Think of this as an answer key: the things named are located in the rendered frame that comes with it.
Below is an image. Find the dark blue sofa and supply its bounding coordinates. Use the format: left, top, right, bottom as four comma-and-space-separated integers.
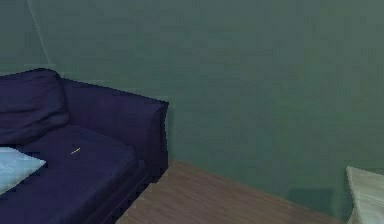
0, 67, 170, 224

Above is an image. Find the pale blue pillow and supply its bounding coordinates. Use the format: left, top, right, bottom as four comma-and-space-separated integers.
0, 146, 47, 196

